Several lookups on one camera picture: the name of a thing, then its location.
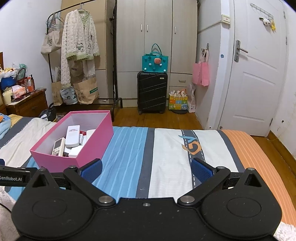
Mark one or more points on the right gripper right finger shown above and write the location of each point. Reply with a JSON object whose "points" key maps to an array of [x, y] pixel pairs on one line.
{"points": [[212, 179]]}

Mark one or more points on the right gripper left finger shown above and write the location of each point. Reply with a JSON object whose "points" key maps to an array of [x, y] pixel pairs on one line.
{"points": [[81, 180]]}

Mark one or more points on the white charger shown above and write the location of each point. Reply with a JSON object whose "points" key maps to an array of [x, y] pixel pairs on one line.
{"points": [[72, 152]]}

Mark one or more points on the white remote with screen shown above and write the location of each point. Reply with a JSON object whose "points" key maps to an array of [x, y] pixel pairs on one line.
{"points": [[58, 148]]}

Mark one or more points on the white slim remote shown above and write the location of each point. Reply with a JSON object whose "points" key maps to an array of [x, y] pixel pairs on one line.
{"points": [[72, 136]]}

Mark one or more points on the beige remote control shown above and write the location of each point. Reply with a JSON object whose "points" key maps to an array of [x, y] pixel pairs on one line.
{"points": [[83, 139]]}

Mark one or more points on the pink cardboard box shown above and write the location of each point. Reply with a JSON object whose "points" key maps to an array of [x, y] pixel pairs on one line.
{"points": [[98, 120]]}

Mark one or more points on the blue duck plush blanket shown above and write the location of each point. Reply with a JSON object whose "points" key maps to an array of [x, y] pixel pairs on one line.
{"points": [[5, 125]]}

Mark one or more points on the striped bed cover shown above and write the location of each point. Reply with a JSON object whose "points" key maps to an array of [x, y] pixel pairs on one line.
{"points": [[156, 162]]}

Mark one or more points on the wooden nightstand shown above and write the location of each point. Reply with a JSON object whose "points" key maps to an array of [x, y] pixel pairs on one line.
{"points": [[30, 106]]}

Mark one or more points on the white printed plastic bag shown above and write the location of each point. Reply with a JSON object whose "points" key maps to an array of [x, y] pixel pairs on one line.
{"points": [[69, 96]]}

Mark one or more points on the colourful gift bag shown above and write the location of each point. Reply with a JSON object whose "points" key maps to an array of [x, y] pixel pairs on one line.
{"points": [[178, 99]]}

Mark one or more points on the black clothes rack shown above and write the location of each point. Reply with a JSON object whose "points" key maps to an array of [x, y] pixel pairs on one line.
{"points": [[104, 14]]}

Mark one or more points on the tissue box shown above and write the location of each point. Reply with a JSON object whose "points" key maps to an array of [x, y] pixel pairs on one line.
{"points": [[17, 91]]}

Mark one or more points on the small brown paper bag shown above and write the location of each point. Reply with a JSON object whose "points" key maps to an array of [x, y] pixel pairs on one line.
{"points": [[57, 98]]}

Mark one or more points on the pink paper bag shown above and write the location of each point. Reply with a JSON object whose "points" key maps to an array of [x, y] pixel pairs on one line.
{"points": [[201, 70]]}

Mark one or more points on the black suitcase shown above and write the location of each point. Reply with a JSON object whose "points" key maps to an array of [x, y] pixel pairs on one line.
{"points": [[151, 92]]}

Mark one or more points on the teal felt handbag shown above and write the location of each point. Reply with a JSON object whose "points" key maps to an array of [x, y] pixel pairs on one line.
{"points": [[155, 61]]}

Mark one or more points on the white knit cardigan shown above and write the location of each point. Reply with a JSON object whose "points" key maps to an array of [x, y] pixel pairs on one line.
{"points": [[79, 43]]}

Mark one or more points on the canvas tote bag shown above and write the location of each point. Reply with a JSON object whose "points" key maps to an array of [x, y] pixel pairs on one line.
{"points": [[52, 42]]}

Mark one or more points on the white door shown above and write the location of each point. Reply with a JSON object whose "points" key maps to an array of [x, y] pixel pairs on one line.
{"points": [[258, 67]]}

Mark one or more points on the beige wardrobe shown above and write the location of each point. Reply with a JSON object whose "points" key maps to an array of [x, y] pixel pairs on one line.
{"points": [[140, 24]]}

